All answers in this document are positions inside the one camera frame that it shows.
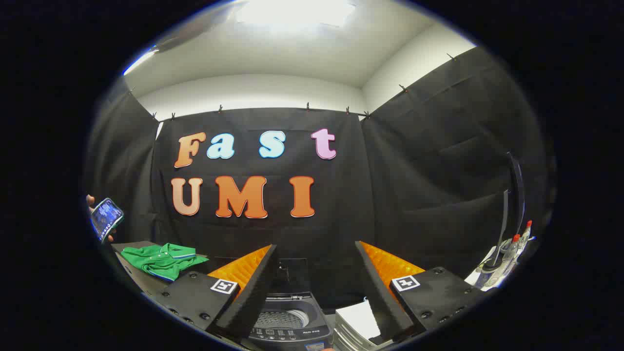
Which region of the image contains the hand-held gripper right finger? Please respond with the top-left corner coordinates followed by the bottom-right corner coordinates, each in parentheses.
top-left (354, 240), bottom-right (488, 342)

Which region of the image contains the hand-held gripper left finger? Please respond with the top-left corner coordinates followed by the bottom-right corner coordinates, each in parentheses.
top-left (155, 244), bottom-right (279, 342)

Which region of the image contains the small grey washing machine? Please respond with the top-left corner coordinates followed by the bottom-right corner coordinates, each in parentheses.
top-left (248, 292), bottom-right (336, 351)

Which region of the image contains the green polo shirt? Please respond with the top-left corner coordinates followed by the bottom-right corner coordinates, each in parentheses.
top-left (120, 242), bottom-right (210, 282)

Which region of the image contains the black backdrop cloth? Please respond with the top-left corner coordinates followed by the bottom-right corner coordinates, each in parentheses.
top-left (84, 46), bottom-right (554, 312)

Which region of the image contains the clear bottle with red cap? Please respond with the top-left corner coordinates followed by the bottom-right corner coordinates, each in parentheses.
top-left (519, 220), bottom-right (533, 255)
top-left (504, 234), bottom-right (521, 274)

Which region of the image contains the smartphone with lit screen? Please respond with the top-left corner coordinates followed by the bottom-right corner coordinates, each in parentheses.
top-left (90, 197), bottom-right (124, 243)

